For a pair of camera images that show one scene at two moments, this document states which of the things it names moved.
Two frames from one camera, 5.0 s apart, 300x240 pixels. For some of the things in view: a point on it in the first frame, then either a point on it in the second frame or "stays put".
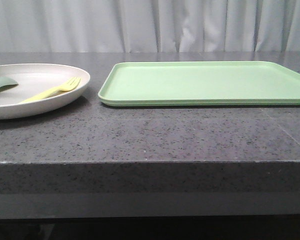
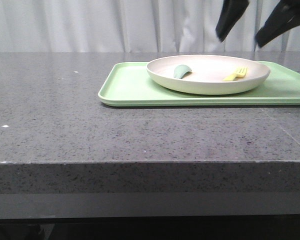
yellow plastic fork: (68, 86) → (241, 73)
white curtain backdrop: (149, 26) stays put
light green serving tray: (212, 83) stays put
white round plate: (33, 79) → (207, 72)
